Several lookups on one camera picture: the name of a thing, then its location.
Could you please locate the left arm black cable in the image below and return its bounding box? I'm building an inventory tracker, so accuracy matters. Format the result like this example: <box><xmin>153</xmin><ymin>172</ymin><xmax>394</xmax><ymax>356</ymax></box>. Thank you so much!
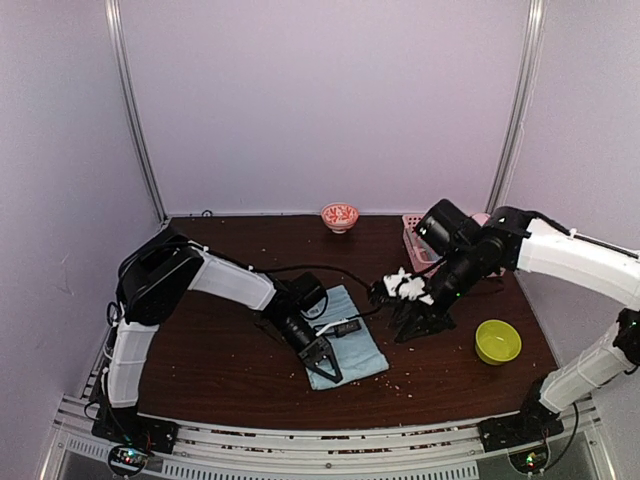
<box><xmin>107</xmin><ymin>234</ymin><xmax>386</xmax><ymax>321</ymax></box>

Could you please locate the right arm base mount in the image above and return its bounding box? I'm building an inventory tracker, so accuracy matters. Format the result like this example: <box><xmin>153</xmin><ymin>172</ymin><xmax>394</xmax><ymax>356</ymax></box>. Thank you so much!
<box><xmin>477</xmin><ymin>413</ymin><xmax>564</xmax><ymax>452</ymax></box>

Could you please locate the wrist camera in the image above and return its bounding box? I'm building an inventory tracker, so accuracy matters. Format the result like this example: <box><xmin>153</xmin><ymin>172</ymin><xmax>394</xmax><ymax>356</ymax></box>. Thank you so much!
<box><xmin>313</xmin><ymin>319</ymin><xmax>361</xmax><ymax>338</ymax></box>
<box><xmin>369</xmin><ymin>268</ymin><xmax>434</xmax><ymax>306</ymax></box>

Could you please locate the right aluminium frame post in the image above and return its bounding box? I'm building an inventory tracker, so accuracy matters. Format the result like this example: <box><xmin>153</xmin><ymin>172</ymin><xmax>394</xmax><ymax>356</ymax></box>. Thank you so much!
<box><xmin>485</xmin><ymin>0</ymin><xmax>547</xmax><ymax>213</ymax></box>

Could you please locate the lime green bowl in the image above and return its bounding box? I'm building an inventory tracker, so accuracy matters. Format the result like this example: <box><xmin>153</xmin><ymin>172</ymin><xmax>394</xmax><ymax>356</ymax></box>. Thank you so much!
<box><xmin>475</xmin><ymin>319</ymin><xmax>522</xmax><ymax>366</ymax></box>

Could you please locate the orange patterned ceramic bowl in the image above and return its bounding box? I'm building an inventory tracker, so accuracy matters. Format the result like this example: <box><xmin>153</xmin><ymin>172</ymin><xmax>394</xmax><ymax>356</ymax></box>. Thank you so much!
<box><xmin>320</xmin><ymin>202</ymin><xmax>360</xmax><ymax>234</ymax></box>

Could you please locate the aluminium frame post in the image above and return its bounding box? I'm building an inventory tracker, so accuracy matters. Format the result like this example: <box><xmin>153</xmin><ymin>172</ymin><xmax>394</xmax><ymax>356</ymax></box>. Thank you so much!
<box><xmin>104</xmin><ymin>0</ymin><xmax>168</xmax><ymax>223</ymax></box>
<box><xmin>485</xmin><ymin>0</ymin><xmax>547</xmax><ymax>213</ymax></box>

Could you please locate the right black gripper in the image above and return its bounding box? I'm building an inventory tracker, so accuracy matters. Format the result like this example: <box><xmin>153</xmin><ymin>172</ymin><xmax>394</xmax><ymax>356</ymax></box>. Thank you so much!
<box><xmin>389</xmin><ymin>244</ymin><xmax>485</xmax><ymax>343</ymax></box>

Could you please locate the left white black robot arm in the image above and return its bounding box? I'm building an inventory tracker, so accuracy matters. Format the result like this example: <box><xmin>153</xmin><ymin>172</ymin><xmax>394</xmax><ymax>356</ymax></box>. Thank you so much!
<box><xmin>102</xmin><ymin>227</ymin><xmax>343</xmax><ymax>444</ymax></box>

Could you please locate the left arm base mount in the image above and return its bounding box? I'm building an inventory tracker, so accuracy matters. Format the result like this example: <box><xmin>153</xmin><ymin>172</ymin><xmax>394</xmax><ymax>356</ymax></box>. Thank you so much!
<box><xmin>91</xmin><ymin>417</ymin><xmax>179</xmax><ymax>454</ymax></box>

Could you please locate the pink rolled towel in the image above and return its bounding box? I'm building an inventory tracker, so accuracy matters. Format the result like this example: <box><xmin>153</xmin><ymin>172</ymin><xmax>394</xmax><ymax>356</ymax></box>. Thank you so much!
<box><xmin>471</xmin><ymin>213</ymin><xmax>490</xmax><ymax>227</ymax></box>

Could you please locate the pink plastic basket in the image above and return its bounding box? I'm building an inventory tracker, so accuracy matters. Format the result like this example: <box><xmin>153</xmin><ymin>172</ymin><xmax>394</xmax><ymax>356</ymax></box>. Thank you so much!
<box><xmin>402</xmin><ymin>213</ymin><xmax>506</xmax><ymax>279</ymax></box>

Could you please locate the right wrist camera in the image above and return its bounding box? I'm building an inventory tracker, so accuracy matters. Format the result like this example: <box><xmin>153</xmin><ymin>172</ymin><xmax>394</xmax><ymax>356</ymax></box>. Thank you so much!
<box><xmin>369</xmin><ymin>268</ymin><xmax>434</xmax><ymax>306</ymax></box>

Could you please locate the front aluminium rail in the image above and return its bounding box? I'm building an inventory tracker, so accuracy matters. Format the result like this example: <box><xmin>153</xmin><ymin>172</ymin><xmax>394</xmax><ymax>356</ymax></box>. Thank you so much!
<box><xmin>52</xmin><ymin>394</ymin><xmax>601</xmax><ymax>480</ymax></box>

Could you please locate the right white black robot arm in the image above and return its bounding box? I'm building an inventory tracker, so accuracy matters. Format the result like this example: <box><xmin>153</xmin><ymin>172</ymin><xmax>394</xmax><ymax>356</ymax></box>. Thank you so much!
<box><xmin>382</xmin><ymin>199</ymin><xmax>639</xmax><ymax>442</ymax></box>

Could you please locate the left aluminium frame post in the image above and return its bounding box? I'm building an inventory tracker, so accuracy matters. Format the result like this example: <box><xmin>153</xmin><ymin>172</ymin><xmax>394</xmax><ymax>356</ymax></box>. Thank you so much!
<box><xmin>104</xmin><ymin>0</ymin><xmax>168</xmax><ymax>223</ymax></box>

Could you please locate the plain light blue towel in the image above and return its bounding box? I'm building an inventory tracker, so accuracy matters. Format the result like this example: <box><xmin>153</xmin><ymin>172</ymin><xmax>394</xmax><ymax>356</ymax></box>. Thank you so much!
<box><xmin>306</xmin><ymin>285</ymin><xmax>389</xmax><ymax>391</ymax></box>

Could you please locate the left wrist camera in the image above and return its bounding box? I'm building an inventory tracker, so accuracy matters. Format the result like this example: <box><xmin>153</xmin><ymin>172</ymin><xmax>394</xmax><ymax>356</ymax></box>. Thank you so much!
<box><xmin>313</xmin><ymin>319</ymin><xmax>361</xmax><ymax>338</ymax></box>

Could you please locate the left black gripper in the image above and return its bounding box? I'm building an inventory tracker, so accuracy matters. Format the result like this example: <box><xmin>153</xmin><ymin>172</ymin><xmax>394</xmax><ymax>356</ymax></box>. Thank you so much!
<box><xmin>270</xmin><ymin>312</ymin><xmax>342</xmax><ymax>383</ymax></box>

